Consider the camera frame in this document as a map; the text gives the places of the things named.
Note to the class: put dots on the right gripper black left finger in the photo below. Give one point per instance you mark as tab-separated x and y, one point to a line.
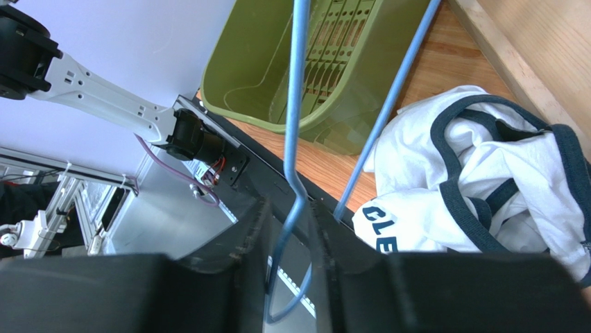
114	293

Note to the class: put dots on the wooden clothes rack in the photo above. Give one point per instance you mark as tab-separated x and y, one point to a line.
541	50

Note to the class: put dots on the light blue wire hanger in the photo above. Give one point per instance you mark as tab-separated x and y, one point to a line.
296	76

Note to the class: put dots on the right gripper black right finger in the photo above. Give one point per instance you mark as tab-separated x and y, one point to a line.
357	289

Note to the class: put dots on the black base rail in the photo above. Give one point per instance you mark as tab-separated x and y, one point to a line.
258	175

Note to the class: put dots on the white tank top navy trim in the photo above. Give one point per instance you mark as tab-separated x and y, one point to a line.
469	172

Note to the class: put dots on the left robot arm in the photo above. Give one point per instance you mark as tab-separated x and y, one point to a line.
33	65

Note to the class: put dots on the olive green plastic basket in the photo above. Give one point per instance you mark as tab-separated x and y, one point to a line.
354	51

